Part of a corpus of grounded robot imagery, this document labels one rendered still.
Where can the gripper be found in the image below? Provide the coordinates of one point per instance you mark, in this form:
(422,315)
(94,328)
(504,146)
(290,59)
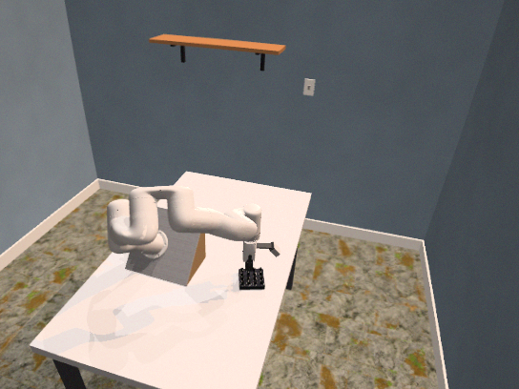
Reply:
(249,253)

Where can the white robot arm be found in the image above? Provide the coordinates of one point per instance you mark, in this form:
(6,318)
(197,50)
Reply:
(240,224)

